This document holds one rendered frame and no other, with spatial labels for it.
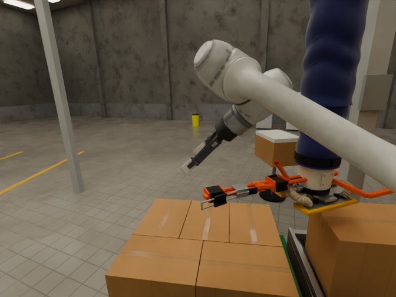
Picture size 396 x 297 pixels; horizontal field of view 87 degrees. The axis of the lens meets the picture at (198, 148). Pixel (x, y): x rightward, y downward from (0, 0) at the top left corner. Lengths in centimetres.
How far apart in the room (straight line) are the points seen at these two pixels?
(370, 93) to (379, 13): 63
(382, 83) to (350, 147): 200
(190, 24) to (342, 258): 1126
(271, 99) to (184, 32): 1149
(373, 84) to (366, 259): 147
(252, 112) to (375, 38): 193
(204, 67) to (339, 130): 29
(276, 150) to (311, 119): 260
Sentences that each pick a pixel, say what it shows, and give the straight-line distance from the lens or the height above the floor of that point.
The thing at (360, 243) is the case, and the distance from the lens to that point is 139.
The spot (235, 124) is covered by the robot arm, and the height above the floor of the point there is 159.
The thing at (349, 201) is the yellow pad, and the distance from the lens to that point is 141.
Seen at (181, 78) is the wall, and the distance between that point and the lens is 1170.
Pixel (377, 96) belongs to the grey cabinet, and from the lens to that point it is 242.
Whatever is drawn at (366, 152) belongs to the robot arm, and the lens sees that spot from 44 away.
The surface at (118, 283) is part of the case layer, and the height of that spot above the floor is 49.
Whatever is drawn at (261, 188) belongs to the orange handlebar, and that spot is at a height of 121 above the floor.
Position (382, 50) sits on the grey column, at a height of 196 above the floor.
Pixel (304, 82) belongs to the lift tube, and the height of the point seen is 171.
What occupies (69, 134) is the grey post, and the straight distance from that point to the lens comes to 399.
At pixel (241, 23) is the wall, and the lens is 1098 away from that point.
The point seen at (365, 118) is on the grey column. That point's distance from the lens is 246.
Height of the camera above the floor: 169
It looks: 16 degrees down
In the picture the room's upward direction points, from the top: 1 degrees counter-clockwise
